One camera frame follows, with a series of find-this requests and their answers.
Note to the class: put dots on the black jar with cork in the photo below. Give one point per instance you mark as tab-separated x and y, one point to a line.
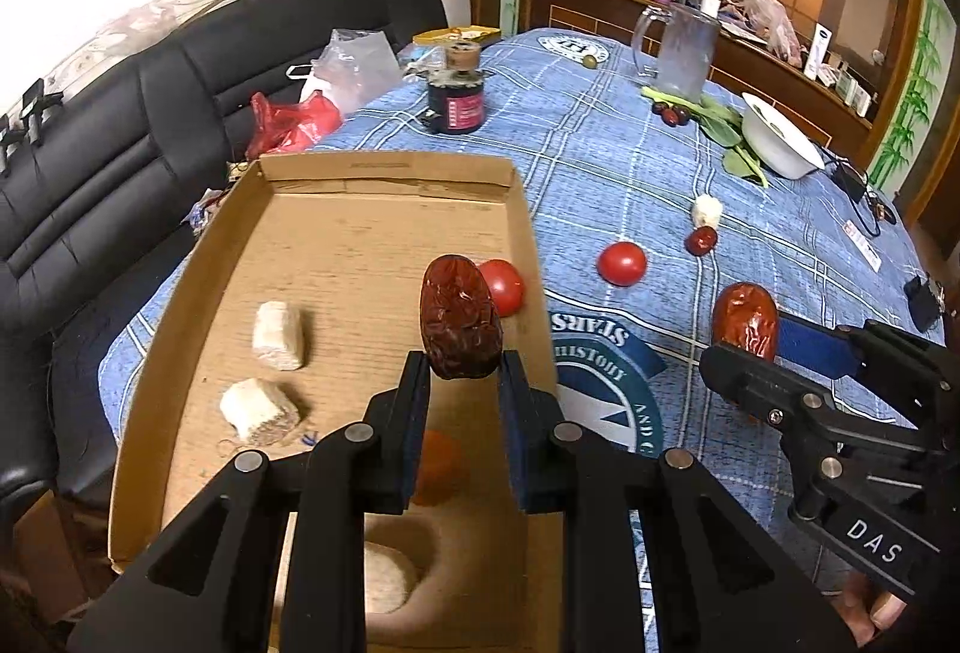
454	109

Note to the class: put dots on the red plastic bag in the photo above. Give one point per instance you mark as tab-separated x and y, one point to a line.
292	124

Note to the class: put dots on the clear plastic bag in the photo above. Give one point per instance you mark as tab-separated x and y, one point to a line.
352	65

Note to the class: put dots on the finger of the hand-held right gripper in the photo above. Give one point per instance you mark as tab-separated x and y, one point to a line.
814	346
757	383

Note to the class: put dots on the green leafy vegetable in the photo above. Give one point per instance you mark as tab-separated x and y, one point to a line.
720	124

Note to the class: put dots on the white bowl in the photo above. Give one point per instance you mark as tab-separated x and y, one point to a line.
780	151

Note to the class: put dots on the pink plastic bag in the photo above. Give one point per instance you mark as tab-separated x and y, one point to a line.
765	20

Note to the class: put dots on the black leather sofa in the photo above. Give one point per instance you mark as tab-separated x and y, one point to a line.
150	121

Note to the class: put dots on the white label card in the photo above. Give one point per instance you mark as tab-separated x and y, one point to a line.
862	246

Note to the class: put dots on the red tomato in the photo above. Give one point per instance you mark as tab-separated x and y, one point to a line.
621	263
508	286

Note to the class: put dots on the black power adapter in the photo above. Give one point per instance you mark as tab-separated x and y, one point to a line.
851	179

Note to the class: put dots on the orange mandarin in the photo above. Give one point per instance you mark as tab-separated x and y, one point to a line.
441	465

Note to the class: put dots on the black clip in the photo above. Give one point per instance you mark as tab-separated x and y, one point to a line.
9	143
37	109

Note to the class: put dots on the wrinkled red date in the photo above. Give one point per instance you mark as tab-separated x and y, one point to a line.
457	316

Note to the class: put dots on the small red date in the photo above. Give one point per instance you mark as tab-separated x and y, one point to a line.
701	241

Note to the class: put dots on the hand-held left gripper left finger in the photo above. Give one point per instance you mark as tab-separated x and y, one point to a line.
409	432

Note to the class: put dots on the small black device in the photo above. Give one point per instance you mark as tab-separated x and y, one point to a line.
921	301

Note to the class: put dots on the large shiny red date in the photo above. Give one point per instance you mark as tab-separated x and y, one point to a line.
742	319

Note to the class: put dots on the brown cardboard tray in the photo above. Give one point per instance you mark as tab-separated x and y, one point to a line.
360	233

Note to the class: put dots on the person's right hand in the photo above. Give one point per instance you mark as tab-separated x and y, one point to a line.
874	612

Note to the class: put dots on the white upright box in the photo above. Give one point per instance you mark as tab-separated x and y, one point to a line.
819	50

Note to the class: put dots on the small dark red fruit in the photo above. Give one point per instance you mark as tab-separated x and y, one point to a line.
677	116
661	107

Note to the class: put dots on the wooden cabinet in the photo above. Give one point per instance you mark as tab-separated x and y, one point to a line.
600	16

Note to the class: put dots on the clear glass mug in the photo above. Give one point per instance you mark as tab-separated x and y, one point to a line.
686	53

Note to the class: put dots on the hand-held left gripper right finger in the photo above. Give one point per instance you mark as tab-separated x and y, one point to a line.
519	432

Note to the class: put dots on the yellow flat box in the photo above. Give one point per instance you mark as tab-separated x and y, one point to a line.
457	33

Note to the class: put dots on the small snack wrapper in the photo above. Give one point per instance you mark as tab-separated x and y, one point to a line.
206	211

